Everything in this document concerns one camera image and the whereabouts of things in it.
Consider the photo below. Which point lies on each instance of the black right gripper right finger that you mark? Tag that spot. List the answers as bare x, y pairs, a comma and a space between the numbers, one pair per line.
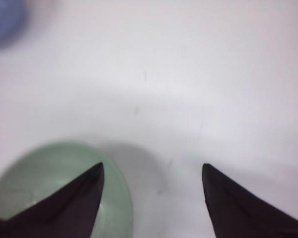
237, 213

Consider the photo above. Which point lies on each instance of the green bowl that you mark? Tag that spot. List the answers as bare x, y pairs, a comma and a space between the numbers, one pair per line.
41, 172

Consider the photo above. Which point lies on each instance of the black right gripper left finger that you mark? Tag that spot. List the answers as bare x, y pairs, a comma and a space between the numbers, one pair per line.
70, 212

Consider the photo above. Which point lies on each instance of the blue bowl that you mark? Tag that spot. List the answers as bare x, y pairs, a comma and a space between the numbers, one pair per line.
13, 14

